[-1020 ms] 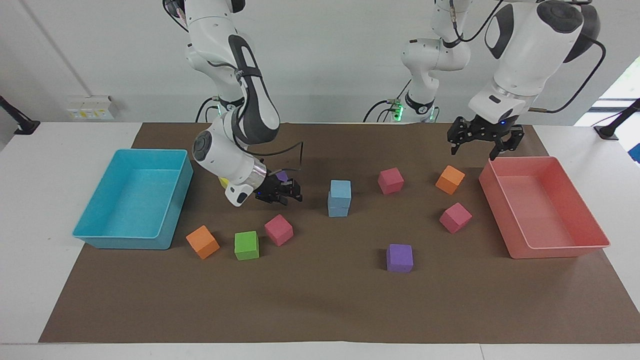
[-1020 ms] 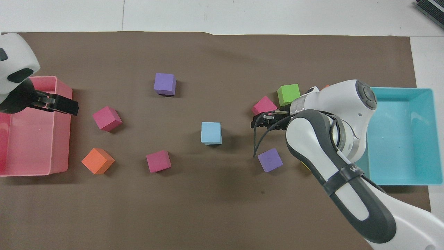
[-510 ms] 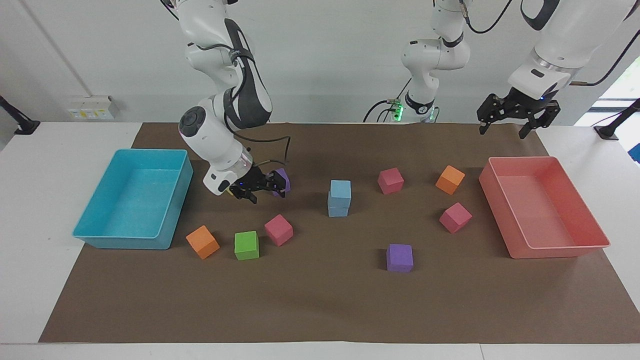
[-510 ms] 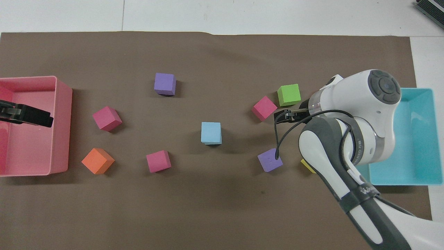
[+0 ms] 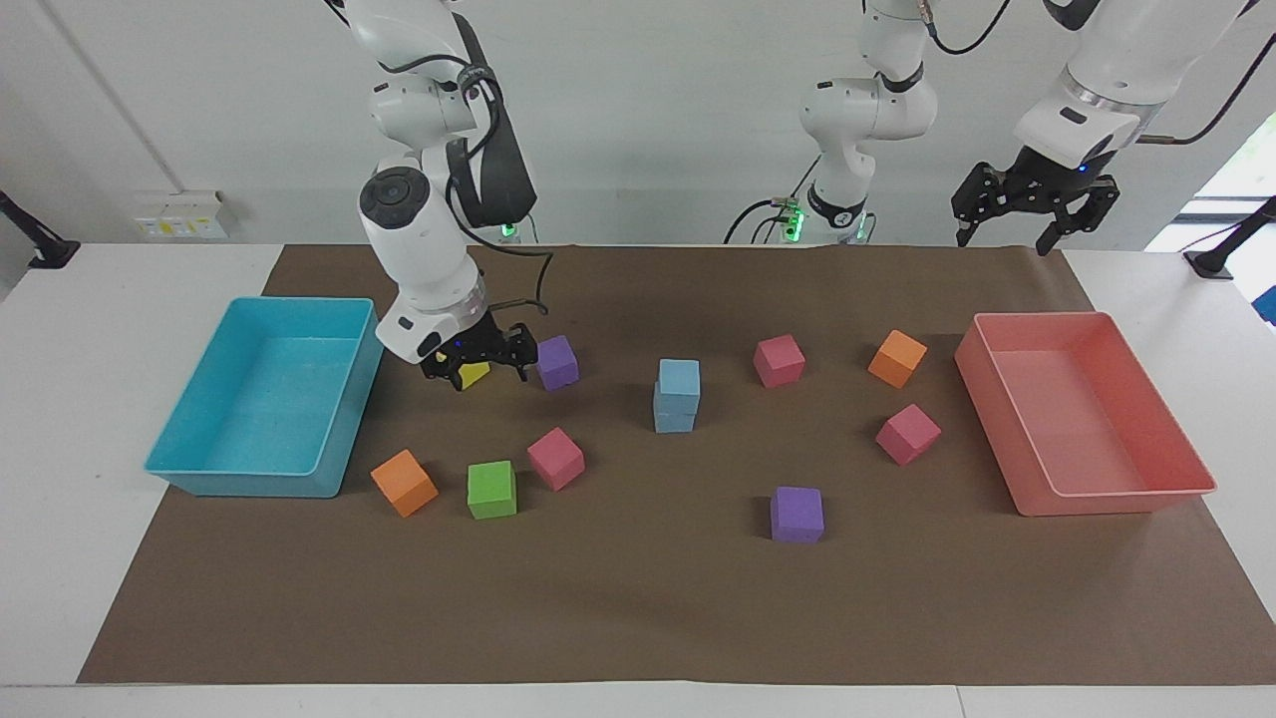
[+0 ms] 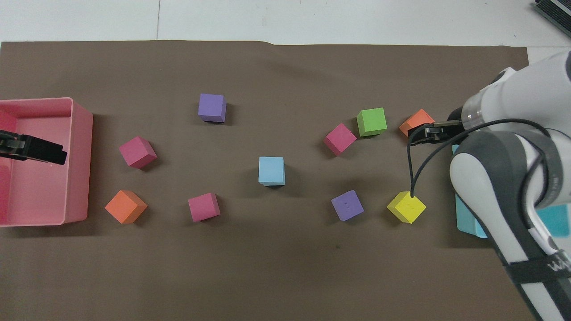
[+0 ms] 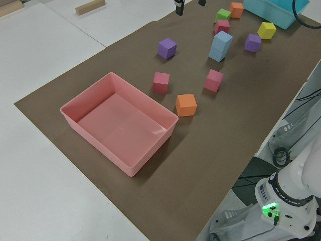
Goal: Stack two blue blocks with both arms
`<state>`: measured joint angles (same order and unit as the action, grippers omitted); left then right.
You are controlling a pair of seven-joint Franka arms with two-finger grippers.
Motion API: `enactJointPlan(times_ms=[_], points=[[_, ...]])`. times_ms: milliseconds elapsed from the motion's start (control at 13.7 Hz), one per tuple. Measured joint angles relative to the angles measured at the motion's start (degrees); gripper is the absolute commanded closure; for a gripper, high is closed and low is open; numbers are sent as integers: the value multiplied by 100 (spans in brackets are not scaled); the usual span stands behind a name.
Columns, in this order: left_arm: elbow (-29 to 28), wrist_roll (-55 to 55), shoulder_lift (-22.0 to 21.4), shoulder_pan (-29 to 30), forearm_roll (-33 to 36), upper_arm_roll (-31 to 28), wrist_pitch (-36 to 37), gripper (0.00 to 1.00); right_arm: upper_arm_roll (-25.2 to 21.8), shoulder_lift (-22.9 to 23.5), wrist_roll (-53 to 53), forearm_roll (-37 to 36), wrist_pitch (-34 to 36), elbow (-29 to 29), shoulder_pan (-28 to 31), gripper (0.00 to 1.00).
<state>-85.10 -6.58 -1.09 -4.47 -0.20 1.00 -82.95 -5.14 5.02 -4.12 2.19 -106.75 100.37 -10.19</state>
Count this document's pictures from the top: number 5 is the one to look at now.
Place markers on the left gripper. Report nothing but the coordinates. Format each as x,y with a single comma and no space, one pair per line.
1047,179

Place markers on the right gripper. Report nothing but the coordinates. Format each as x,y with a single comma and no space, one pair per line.
478,344

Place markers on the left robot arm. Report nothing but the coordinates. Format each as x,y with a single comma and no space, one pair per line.
867,110

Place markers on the yellow foam block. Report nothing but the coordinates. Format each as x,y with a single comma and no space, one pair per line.
476,375

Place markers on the purple foam block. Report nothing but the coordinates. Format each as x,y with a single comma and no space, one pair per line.
797,516
558,365

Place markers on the blue foam block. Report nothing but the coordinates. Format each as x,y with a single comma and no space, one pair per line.
679,382
674,422

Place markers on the white wall socket box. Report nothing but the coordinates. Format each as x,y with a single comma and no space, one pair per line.
184,214

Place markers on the orange foam block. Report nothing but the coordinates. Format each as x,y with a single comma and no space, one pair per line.
404,484
897,359

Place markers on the pink plastic bin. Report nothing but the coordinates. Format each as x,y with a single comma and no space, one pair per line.
1087,419

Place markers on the pink foam block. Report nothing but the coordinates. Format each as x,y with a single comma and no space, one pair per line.
779,361
555,459
908,435

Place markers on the black stand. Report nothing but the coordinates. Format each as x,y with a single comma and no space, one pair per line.
1211,262
50,249

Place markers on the blue plastic bin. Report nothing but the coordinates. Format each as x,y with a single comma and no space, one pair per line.
269,399

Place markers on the green foam block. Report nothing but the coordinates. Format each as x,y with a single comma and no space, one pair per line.
492,491

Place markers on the white wall conduit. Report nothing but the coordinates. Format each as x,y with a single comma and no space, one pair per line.
120,110

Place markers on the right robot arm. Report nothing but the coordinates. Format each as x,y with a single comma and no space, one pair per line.
414,239

